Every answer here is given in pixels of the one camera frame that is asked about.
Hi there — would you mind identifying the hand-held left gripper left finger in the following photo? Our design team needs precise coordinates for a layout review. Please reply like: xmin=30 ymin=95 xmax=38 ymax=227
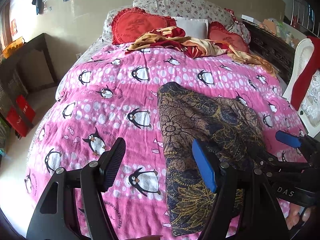
xmin=26 ymin=137 xmax=127 ymax=240

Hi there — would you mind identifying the long floral pillow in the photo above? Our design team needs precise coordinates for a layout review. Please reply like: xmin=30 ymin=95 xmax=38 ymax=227
xmin=132 ymin=0 xmax=244 ymax=34

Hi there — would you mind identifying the person's right hand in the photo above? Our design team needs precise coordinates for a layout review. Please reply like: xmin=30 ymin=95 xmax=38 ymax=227
xmin=285 ymin=202 xmax=315 ymax=238

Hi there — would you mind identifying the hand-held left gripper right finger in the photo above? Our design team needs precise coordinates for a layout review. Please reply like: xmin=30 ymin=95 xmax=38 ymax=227
xmin=191 ymin=139 xmax=288 ymax=240

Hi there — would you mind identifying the brown louvered cabinet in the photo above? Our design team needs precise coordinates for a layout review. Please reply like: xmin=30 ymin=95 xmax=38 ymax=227
xmin=0 ymin=115 xmax=11 ymax=152

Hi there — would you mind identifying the red heart-shaped pillow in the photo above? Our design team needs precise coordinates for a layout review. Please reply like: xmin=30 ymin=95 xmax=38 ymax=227
xmin=110 ymin=7 xmax=177 ymax=45
xmin=207 ymin=21 xmax=250 ymax=53

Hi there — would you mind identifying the white pillow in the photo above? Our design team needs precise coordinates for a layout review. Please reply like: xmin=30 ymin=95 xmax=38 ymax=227
xmin=171 ymin=17 xmax=209 ymax=39

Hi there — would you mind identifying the pink penguin blanket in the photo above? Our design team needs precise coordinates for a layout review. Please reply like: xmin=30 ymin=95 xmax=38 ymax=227
xmin=25 ymin=44 xmax=310 ymax=240

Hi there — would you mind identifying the white chair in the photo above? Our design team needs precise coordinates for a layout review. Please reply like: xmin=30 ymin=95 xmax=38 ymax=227
xmin=282 ymin=38 xmax=320 ymax=135

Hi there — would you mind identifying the pile of packets and bags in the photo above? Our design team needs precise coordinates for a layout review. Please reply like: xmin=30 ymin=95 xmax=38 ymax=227
xmin=260 ymin=17 xmax=308 ymax=48

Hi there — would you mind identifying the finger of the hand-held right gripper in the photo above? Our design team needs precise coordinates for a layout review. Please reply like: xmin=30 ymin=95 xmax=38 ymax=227
xmin=275 ymin=130 xmax=320 ymax=160
xmin=254 ymin=154 xmax=313 ymax=178

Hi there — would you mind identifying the dark floral patterned garment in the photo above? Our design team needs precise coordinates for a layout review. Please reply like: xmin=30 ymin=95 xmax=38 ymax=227
xmin=157 ymin=81 xmax=269 ymax=238

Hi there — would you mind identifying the metal railing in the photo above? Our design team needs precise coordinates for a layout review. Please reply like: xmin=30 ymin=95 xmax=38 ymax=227
xmin=290 ymin=0 xmax=320 ymax=37

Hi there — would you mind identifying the dark carved wooden headboard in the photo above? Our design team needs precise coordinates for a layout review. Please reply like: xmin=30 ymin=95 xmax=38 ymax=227
xmin=242 ymin=20 xmax=298 ymax=90

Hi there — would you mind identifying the red cloth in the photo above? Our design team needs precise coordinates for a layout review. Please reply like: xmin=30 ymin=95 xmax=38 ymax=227
xmin=290 ymin=36 xmax=320 ymax=112

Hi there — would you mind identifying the orange basket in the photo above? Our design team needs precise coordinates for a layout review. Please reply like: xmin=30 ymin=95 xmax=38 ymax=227
xmin=1 ymin=37 xmax=27 ymax=59

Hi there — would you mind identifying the red box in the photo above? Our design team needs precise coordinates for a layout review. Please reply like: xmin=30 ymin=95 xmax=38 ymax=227
xmin=5 ymin=106 xmax=29 ymax=137
xmin=16 ymin=94 xmax=36 ymax=122

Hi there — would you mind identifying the dark wooden desk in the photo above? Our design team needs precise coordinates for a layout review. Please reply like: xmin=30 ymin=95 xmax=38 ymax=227
xmin=0 ymin=32 xmax=58 ymax=93

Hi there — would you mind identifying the red and yellow blanket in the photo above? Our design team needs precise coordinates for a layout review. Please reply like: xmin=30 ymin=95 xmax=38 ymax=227
xmin=125 ymin=26 xmax=279 ymax=78

